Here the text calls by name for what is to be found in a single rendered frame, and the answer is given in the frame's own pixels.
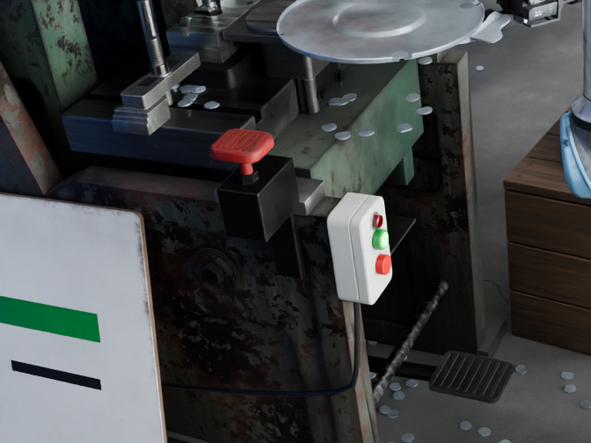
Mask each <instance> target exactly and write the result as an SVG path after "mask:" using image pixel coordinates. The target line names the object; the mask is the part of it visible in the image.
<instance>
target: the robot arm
mask: <svg viewBox="0 0 591 443"><path fill-rule="evenodd" d="M565 3H567V4H576V3H582V24H583V28H582V31H583V92H582V93H581V94H579V95H578V96H577V97H576V98H575V99H574V100H573V102H572V111H571V112H568V113H564V114H563V115H562V117H561V121H560V141H561V154H562V161H563V167H564V173H565V180H566V183H567V185H568V188H569V190H570V191H571V192H572V194H573V195H575V196H577V197H579V198H585V199H591V0H497V1H496V4H499V5H500V7H501V8H502V9H503V10H502V11H499V12H497V11H495V10H492V9H487V10H486V11H485V16H484V20H483V22H482V24H481V26H480V27H479V29H477V31H476V32H475V33H473V34H472V35H471V36H470V37H469V38H468V39H466V40H464V41H463V42H461V43H459V44H464V43H469V42H472V41H475V40H478V41H483V42H487V43H494V42H496V41H498V40H500V39H501V37H502V33H501V32H502V31H505V30H507V29H508V28H510V27H511V26H513V25H514V24H515V22H518V23H520V24H523V25H525V26H528V27H530V28H532V27H536V26H539V25H544V24H548V23H551V22H554V21H558V20H560V11H561V9H562V8H563V4H565ZM557 6H558V11H557ZM556 13H557V14H556ZM555 14H556V15H555ZM543 18H545V19H547V21H544V22H540V23H537V24H535V23H533V21H537V20H539V19H543Z"/></svg>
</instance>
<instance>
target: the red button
mask: <svg viewBox="0 0 591 443"><path fill-rule="evenodd" d="M390 266H391V258H390V255H388V254H380V255H379V256H378V257H377V259H376V273H377V274H381V275H387V274H388V273H389V271H390Z"/></svg>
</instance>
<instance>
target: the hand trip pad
mask: <svg viewBox="0 0 591 443"><path fill-rule="evenodd" d="M273 146H274V138H273V136H272V135H271V134H269V133H267V132H260V131H252V130H243V129H231V130H230V129H229V130H228V131H226V132H225V133H223V134H222V135H221V136H220V137H219V138H218V139H217V140H216V141H214V142H213V143H212V144H211V146H210V147H209V151H210V155H211V157H212V158H213V159H215V160H218V161H224V162H232V163H238V165H239V170H240V174H241V175H250V174H252V173H253V169H252V163H256V162H258V161H259V160H260V159H261V158H262V157H263V156H264V155H265V154H266V153H267V152H268V151H269V150H270V149H271V148H272V147H273Z"/></svg>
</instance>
